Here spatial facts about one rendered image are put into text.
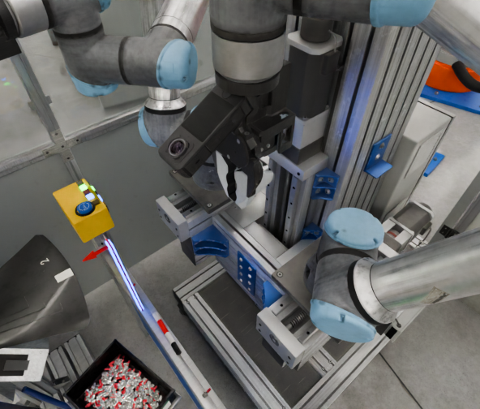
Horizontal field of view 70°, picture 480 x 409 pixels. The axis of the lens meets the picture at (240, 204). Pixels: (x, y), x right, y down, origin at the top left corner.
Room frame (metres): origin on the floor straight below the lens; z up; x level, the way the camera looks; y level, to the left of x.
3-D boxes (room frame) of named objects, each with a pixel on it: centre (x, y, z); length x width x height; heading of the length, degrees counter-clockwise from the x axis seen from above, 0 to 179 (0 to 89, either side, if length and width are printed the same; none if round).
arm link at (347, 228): (0.42, -0.23, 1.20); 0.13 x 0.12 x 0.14; 164
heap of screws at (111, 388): (0.21, 0.29, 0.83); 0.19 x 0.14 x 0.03; 55
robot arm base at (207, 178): (0.81, 0.08, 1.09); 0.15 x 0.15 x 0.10
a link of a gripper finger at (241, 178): (0.35, -0.02, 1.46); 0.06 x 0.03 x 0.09; 130
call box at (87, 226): (0.67, 0.47, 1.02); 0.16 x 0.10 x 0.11; 40
